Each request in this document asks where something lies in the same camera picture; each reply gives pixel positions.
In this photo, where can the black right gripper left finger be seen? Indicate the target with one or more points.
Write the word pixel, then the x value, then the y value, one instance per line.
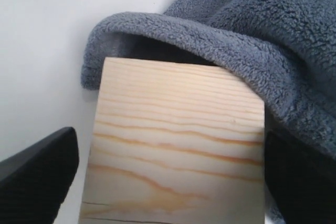
pixel 36 181

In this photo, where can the grey fleece towel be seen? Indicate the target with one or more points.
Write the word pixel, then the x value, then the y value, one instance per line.
pixel 283 49

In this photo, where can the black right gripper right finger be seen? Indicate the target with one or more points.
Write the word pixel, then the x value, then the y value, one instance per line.
pixel 300 179

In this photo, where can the wooden block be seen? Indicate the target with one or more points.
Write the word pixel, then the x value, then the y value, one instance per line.
pixel 174 143

